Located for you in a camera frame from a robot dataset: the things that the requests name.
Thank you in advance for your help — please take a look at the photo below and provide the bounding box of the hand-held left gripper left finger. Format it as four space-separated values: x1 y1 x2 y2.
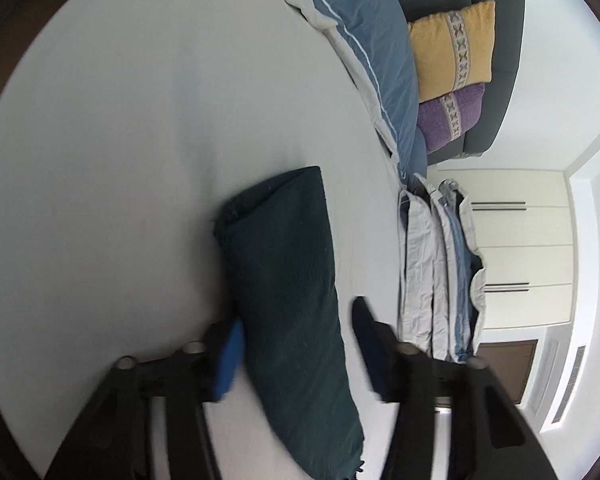
45 320 246 480

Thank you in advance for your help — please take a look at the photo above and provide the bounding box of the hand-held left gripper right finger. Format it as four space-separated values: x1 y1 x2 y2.
351 296 556 480

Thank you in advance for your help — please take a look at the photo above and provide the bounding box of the dark green knitted sweater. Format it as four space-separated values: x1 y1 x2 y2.
212 166 366 480

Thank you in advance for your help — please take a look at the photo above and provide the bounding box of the folded grey and blue duvet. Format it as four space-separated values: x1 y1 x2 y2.
397 172 488 363

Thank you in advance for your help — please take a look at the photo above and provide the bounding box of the brown wooden door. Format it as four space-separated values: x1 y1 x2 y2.
472 339 538 406

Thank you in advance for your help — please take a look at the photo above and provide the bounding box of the white air vent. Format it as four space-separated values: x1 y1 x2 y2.
550 345 587 423

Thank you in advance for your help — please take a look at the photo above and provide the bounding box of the white wardrobe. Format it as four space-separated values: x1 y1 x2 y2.
427 170 581 333

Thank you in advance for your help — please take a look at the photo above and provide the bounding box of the white bed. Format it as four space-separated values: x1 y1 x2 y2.
0 0 431 480

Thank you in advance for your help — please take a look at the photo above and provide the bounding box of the purple cushion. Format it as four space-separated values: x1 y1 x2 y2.
417 82 486 156

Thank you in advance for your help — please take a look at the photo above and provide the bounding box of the yellow cushion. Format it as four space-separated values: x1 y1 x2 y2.
407 0 496 103

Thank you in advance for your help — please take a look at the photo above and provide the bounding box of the blue pillow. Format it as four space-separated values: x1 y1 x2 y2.
284 0 428 181

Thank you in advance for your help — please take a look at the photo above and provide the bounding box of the grey-blue upholstered headboard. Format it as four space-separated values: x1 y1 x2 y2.
370 0 526 166

